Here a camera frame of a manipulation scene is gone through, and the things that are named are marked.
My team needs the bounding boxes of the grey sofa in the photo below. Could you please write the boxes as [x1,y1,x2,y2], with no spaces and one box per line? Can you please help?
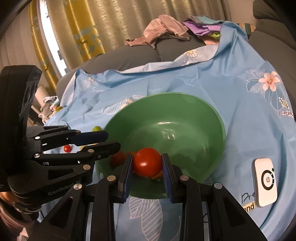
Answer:
[56,0,296,98]

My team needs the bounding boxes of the red tomato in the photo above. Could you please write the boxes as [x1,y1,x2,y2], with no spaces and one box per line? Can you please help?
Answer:
[132,148,162,178]
[109,151,126,169]
[63,145,72,153]

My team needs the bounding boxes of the beige and yellow curtains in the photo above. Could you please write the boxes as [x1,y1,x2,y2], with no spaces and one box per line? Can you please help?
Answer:
[0,0,232,93]

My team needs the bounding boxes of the blue floral tablecloth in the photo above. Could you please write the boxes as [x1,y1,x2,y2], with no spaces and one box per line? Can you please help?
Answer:
[47,22,295,240]

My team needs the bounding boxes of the green tomato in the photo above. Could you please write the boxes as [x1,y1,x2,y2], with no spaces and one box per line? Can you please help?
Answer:
[92,126,102,132]

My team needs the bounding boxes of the person's left hand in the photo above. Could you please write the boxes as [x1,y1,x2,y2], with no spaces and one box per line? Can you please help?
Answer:
[1,192,35,229]

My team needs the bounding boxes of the white mobile wifi router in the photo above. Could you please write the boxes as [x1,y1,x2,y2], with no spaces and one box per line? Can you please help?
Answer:
[252,158,278,207]

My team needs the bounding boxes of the clothes heap on left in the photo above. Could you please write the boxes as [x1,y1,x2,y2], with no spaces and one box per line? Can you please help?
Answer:
[38,96,62,124]

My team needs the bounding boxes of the purple clothing pile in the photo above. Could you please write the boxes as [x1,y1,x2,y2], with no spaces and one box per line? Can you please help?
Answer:
[182,16,224,45]

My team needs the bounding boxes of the pink clothing pile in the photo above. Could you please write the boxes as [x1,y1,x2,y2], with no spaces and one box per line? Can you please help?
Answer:
[125,15,190,49]

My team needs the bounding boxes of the red tomato front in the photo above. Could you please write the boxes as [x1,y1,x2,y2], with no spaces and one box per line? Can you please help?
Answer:
[132,148,162,178]

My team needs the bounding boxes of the large orange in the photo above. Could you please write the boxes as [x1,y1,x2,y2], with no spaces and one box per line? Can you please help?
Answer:
[152,171,163,180]

